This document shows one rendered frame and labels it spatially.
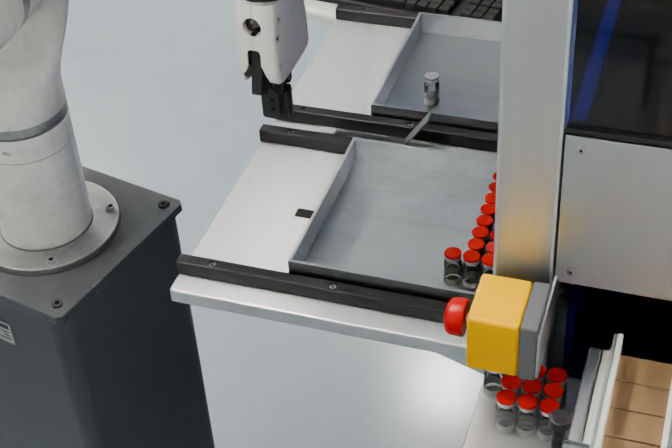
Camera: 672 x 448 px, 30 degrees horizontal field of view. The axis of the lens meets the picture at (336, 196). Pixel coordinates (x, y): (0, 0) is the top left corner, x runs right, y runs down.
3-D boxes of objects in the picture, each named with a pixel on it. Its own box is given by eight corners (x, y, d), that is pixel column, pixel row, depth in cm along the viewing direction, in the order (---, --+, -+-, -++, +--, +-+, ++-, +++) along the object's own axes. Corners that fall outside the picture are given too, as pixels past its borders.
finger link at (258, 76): (253, 91, 134) (270, 99, 139) (265, 20, 134) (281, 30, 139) (243, 90, 134) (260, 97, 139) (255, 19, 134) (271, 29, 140)
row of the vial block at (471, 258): (509, 200, 162) (511, 171, 159) (478, 291, 149) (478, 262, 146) (493, 197, 163) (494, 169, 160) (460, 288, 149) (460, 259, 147)
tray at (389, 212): (605, 196, 162) (607, 175, 160) (570, 334, 143) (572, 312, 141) (354, 157, 171) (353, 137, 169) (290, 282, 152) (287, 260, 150)
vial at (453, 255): (463, 276, 151) (464, 247, 148) (459, 288, 149) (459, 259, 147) (446, 273, 152) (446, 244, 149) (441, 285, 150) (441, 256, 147)
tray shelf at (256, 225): (643, 52, 192) (644, 41, 190) (561, 377, 140) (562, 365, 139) (345, 15, 205) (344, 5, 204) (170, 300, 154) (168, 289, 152)
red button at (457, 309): (485, 321, 132) (486, 293, 129) (476, 348, 129) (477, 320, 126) (449, 315, 133) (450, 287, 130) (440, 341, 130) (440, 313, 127)
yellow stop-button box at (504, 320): (547, 333, 132) (551, 283, 128) (534, 382, 127) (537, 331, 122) (477, 320, 134) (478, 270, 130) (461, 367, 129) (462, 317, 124)
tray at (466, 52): (640, 58, 187) (643, 38, 185) (614, 160, 168) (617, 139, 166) (419, 31, 196) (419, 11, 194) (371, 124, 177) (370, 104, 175)
